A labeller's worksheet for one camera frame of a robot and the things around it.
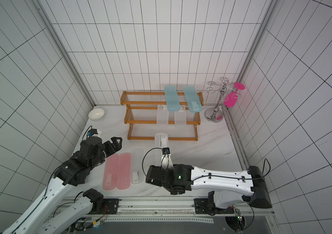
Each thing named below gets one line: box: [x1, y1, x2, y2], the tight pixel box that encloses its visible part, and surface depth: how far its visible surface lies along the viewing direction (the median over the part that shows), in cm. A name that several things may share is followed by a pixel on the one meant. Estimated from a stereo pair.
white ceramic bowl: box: [88, 108, 105, 121], surface depth 112 cm
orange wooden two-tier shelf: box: [120, 90, 205, 142], surface depth 94 cm
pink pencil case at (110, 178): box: [102, 153, 119, 191], surface depth 82 cm
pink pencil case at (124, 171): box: [116, 152, 132, 190], surface depth 85 cm
